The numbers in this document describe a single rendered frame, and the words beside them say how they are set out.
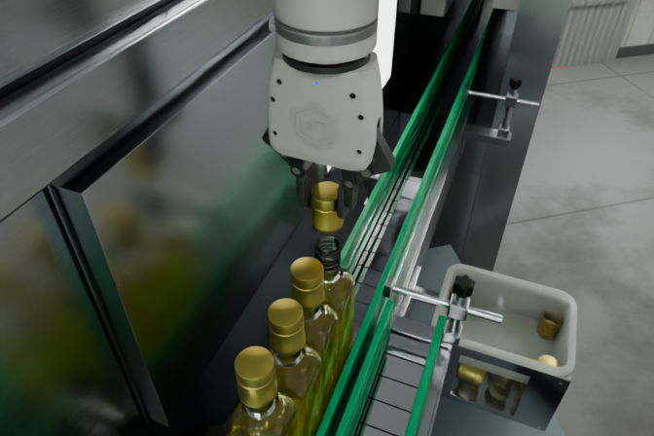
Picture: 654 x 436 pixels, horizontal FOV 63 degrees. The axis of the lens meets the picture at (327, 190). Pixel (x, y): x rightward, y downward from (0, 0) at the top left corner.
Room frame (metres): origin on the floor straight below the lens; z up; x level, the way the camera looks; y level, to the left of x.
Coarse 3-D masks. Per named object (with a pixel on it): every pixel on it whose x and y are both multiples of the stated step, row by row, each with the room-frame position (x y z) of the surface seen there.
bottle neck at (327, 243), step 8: (320, 240) 0.43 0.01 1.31; (328, 240) 0.43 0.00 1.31; (336, 240) 0.43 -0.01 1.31; (320, 248) 0.43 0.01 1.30; (328, 248) 0.43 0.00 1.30; (336, 248) 0.42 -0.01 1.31; (320, 256) 0.41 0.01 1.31; (328, 256) 0.41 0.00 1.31; (336, 256) 0.41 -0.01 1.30; (328, 264) 0.41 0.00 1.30; (336, 264) 0.41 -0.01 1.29; (328, 272) 0.41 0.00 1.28; (336, 272) 0.41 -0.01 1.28; (328, 280) 0.41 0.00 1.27; (336, 280) 0.41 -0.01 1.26
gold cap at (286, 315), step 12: (288, 300) 0.33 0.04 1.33; (276, 312) 0.31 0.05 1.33; (288, 312) 0.31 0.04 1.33; (300, 312) 0.31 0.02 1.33; (276, 324) 0.30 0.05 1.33; (288, 324) 0.30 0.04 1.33; (300, 324) 0.31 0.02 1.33; (276, 336) 0.30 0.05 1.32; (288, 336) 0.30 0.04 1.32; (300, 336) 0.31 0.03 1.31; (276, 348) 0.30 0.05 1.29; (288, 348) 0.30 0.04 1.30; (300, 348) 0.30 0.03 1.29
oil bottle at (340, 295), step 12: (348, 276) 0.43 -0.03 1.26; (324, 288) 0.40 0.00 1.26; (336, 288) 0.41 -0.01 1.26; (348, 288) 0.42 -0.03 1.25; (324, 300) 0.40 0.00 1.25; (336, 300) 0.40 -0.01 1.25; (348, 300) 0.41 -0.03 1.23; (348, 312) 0.41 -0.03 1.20; (348, 324) 0.42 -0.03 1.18; (348, 336) 0.42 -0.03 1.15; (348, 348) 0.42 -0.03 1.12
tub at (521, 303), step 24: (456, 264) 0.68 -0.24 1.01; (480, 288) 0.65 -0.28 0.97; (504, 288) 0.64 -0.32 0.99; (528, 288) 0.62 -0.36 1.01; (552, 288) 0.62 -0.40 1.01; (504, 312) 0.62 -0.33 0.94; (528, 312) 0.61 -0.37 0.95; (576, 312) 0.57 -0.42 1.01; (480, 336) 0.57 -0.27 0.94; (504, 336) 0.57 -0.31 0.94; (528, 336) 0.57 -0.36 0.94; (528, 360) 0.47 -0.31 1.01
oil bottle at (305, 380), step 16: (272, 352) 0.32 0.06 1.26; (304, 352) 0.32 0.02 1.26; (288, 368) 0.30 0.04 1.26; (304, 368) 0.30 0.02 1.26; (320, 368) 0.32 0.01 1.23; (288, 384) 0.29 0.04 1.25; (304, 384) 0.29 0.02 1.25; (320, 384) 0.32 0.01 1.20; (304, 400) 0.28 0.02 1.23; (320, 400) 0.32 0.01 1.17; (304, 416) 0.28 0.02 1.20; (320, 416) 0.32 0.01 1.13; (304, 432) 0.28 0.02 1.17
